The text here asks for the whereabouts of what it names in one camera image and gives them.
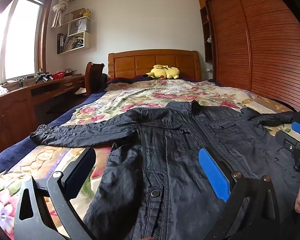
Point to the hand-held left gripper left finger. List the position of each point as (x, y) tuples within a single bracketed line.
[(77, 176)]

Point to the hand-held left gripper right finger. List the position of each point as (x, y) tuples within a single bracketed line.
[(213, 172)]

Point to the black jacket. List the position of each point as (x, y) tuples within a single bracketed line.
[(165, 142)]

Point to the white cloth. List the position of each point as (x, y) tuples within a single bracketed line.
[(80, 91)]

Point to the wooden desk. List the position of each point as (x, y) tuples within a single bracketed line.
[(12, 110)]

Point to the wooden slatted wardrobe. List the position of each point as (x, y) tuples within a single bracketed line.
[(260, 42)]

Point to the wooden chair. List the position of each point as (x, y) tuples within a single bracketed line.
[(93, 77)]

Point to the floral blanket bed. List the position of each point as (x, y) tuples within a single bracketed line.
[(140, 97)]

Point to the red basket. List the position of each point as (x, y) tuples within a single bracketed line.
[(58, 75)]

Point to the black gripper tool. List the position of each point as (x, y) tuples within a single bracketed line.
[(49, 77), (39, 78)]

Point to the yellow plush toy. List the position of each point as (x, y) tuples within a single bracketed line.
[(162, 72)]

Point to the open wooden shelf niche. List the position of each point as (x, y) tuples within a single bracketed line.
[(208, 50)]

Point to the wooden bed headboard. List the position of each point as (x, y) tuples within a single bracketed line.
[(140, 63)]

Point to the leaning books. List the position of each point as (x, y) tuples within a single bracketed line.
[(72, 43)]

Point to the black binders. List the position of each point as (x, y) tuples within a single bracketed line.
[(60, 43)]

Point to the window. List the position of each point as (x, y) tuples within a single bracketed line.
[(20, 40)]

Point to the white paper bag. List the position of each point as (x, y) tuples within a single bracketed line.
[(78, 27)]

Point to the cardboard box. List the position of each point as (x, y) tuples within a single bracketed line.
[(73, 15)]

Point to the tied beige curtain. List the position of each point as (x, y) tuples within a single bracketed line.
[(61, 7)]

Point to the white wall shelf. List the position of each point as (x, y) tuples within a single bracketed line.
[(86, 41)]

